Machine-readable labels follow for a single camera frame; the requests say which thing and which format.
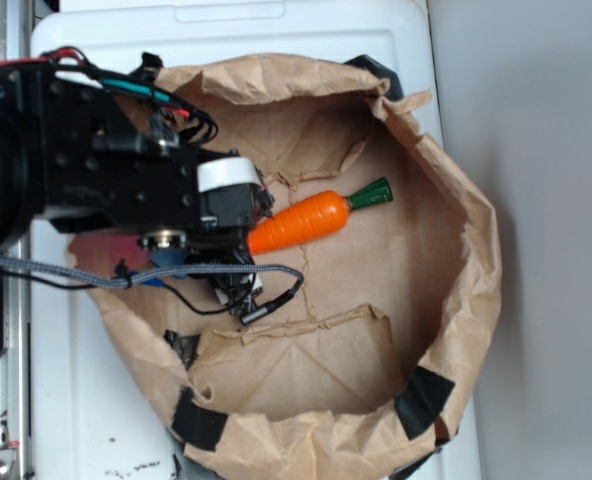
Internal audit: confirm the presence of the orange toy carrot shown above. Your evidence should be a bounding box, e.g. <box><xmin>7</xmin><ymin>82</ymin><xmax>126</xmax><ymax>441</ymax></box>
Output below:
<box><xmin>248</xmin><ymin>177</ymin><xmax>393</xmax><ymax>255</ymax></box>

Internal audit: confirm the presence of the black cable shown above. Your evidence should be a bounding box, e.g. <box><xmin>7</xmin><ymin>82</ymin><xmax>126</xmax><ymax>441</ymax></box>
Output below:
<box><xmin>20</xmin><ymin>269</ymin><xmax>257</xmax><ymax>317</ymax></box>

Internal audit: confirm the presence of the aluminium rail frame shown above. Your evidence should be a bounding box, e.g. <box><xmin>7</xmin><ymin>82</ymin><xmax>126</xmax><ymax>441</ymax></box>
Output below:
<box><xmin>0</xmin><ymin>1</ymin><xmax>34</xmax><ymax>479</ymax></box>

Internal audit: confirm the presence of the black tape piece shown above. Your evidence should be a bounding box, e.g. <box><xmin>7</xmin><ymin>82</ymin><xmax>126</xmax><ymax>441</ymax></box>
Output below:
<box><xmin>163</xmin><ymin>330</ymin><xmax>200</xmax><ymax>370</ymax></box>
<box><xmin>394</xmin><ymin>366</ymin><xmax>455</xmax><ymax>440</ymax></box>
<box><xmin>344</xmin><ymin>54</ymin><xmax>405</xmax><ymax>101</ymax></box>
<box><xmin>171</xmin><ymin>388</ymin><xmax>229</xmax><ymax>452</ymax></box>

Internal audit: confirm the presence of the blue sponge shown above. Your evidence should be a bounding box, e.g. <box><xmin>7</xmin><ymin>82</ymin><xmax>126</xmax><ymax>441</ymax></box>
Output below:
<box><xmin>143</xmin><ymin>249</ymin><xmax>187</xmax><ymax>287</ymax></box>

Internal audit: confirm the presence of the white plastic bin lid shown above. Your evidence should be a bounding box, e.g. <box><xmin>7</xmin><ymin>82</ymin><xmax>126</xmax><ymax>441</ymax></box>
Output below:
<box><xmin>29</xmin><ymin>0</ymin><xmax>492</xmax><ymax>480</ymax></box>

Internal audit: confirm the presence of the brown paper bag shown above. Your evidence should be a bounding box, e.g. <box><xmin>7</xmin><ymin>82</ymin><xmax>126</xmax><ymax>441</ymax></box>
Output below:
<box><xmin>92</xmin><ymin>54</ymin><xmax>502</xmax><ymax>479</ymax></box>

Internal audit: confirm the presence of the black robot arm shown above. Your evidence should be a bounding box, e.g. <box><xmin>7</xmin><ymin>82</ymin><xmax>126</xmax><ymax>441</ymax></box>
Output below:
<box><xmin>0</xmin><ymin>47</ymin><xmax>273</xmax><ymax>319</ymax></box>

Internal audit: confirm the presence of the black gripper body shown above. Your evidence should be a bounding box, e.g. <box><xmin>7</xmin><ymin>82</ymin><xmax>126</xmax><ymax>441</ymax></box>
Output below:
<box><xmin>138</xmin><ymin>150</ymin><xmax>274</xmax><ymax>315</ymax></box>

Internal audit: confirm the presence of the grey braided cable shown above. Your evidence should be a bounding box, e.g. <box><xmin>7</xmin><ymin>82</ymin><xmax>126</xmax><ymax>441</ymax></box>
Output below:
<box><xmin>0</xmin><ymin>249</ymin><xmax>306</xmax><ymax>326</ymax></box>

